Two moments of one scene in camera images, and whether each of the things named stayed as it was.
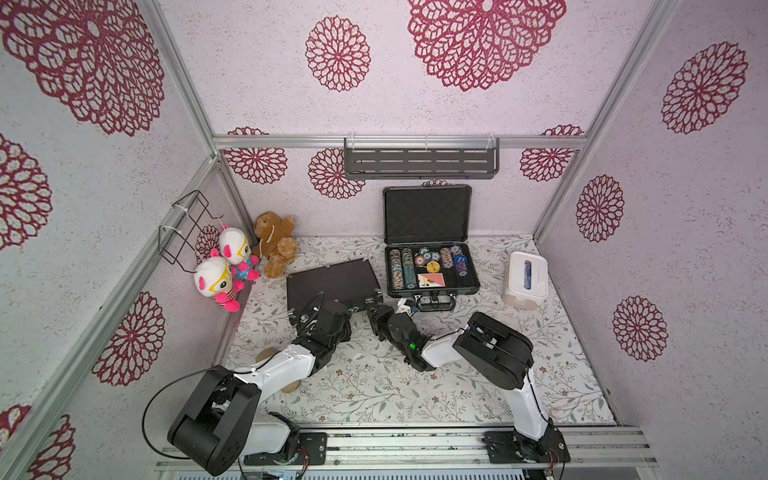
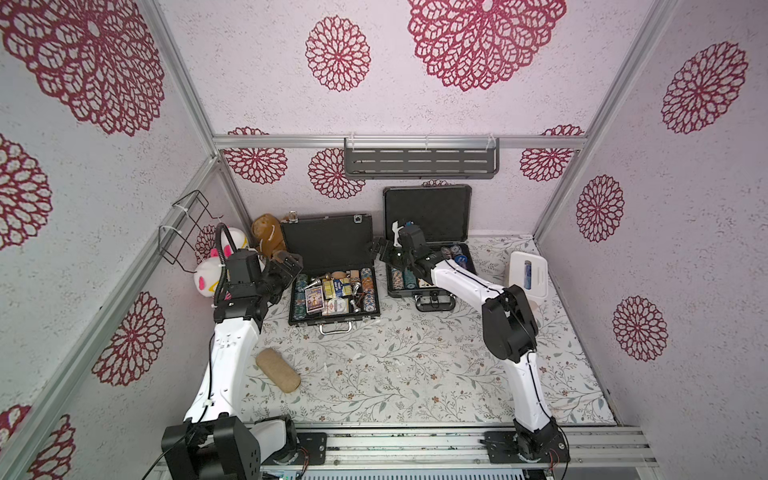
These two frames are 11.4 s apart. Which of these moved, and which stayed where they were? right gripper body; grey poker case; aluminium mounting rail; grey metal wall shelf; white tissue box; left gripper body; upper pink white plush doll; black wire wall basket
Moved: left gripper body; right gripper body
Stayed: grey metal wall shelf; aluminium mounting rail; grey poker case; black wire wall basket; white tissue box; upper pink white plush doll
